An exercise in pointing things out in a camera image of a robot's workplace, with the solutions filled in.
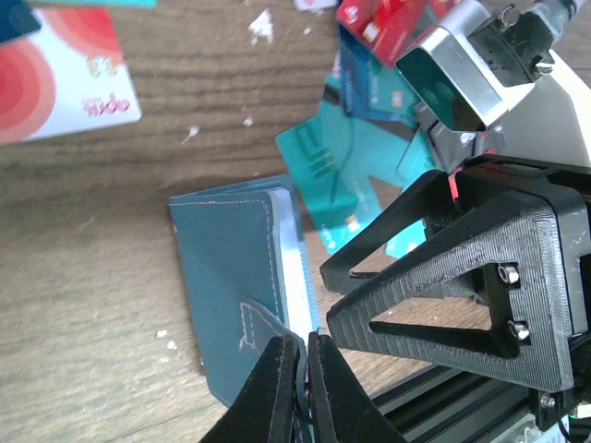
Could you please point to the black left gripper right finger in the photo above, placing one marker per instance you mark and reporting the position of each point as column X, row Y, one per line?
column 341, row 409

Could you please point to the large teal VIP card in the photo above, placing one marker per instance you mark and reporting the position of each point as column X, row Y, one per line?
column 337, row 161

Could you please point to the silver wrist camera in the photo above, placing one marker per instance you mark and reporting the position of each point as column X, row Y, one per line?
column 473, row 66

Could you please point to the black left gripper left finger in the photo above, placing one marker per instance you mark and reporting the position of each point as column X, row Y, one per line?
column 265, row 408

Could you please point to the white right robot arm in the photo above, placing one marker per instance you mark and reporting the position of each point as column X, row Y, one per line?
column 548, row 141

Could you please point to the black aluminium frame rail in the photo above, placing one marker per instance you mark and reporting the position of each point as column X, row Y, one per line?
column 439, row 404

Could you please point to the red VIP card centre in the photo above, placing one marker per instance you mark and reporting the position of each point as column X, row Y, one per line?
column 387, row 28

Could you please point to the white red circle card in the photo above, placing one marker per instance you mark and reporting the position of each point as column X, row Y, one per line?
column 68, row 76

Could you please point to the blue leather card holder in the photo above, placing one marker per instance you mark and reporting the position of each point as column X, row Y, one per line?
column 244, row 261

